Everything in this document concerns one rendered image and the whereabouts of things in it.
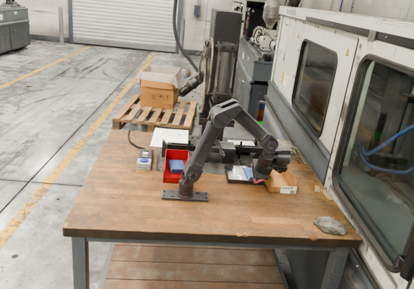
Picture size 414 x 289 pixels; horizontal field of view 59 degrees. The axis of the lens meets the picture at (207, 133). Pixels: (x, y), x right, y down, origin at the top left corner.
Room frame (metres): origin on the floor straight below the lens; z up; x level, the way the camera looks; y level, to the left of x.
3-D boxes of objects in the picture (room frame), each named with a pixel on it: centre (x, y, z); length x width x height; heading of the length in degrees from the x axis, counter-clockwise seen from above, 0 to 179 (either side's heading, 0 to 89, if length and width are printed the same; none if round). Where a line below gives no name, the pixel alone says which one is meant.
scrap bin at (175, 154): (1.59, 0.13, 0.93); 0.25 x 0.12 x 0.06; 6
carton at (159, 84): (5.23, 0.75, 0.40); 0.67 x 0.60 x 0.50; 178
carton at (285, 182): (1.61, -0.36, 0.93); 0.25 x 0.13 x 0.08; 6
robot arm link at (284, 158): (1.45, -0.30, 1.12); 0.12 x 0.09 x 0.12; 102
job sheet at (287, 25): (3.37, -0.60, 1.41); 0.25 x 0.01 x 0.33; 2
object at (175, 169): (1.62, 0.13, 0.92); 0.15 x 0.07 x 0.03; 13
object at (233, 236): (1.61, -0.03, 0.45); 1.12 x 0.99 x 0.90; 96
